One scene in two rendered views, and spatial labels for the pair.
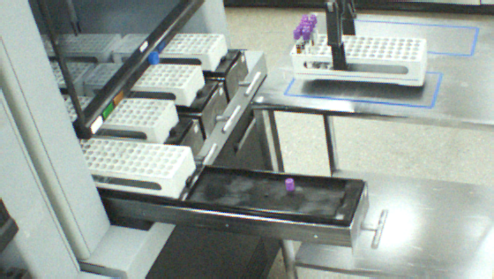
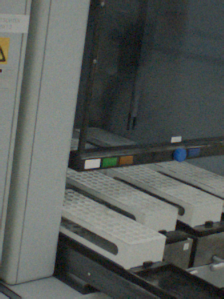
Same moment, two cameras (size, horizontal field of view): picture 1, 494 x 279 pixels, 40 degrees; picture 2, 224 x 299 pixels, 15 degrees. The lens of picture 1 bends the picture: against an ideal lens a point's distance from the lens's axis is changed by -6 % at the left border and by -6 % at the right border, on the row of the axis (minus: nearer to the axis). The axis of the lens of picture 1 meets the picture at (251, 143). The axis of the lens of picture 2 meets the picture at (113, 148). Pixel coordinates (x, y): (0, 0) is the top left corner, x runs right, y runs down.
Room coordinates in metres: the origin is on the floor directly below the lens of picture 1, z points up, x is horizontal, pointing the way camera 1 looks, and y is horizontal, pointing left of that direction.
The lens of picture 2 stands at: (-0.32, -0.23, 1.41)
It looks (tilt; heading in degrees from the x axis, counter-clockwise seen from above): 14 degrees down; 18
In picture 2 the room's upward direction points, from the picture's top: 8 degrees clockwise
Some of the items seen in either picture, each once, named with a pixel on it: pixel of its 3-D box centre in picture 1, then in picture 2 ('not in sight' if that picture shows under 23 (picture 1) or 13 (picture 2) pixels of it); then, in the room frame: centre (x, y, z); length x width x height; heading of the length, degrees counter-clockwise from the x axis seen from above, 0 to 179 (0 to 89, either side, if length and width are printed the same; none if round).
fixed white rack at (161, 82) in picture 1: (142, 85); (161, 195); (1.51, 0.23, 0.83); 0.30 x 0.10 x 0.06; 63
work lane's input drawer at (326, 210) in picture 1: (205, 197); (154, 288); (1.10, 0.11, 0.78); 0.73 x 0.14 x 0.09; 63
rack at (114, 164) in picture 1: (123, 167); (95, 229); (1.18, 0.27, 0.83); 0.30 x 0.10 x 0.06; 63
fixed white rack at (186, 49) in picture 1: (168, 53); (203, 189); (1.64, 0.16, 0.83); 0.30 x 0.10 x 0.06; 63
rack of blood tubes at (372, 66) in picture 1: (359, 58); not in sight; (1.35, -0.28, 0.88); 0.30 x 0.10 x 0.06; 64
